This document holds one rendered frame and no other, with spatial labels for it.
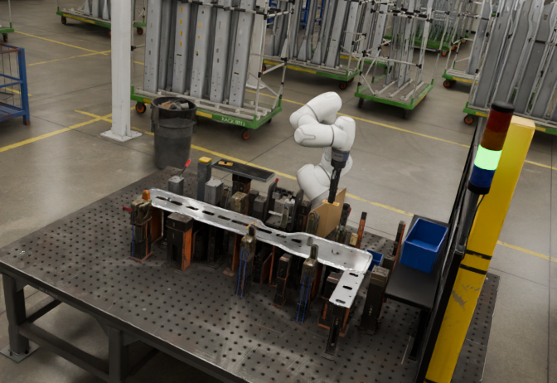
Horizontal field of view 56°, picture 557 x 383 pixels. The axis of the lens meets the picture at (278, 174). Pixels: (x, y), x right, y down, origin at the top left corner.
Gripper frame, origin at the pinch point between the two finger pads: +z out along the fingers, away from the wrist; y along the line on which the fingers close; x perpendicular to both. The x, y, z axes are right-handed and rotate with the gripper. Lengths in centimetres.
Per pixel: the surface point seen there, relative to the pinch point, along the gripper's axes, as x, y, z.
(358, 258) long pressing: 19.6, 0.0, 30.6
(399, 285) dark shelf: 43, 18, 28
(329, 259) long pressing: 6.3, 8.8, 30.8
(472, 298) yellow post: 70, 56, -1
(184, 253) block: -71, 19, 48
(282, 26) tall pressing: -305, -773, 36
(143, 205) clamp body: -97, 20, 26
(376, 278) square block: 32.0, 18.7, 27.0
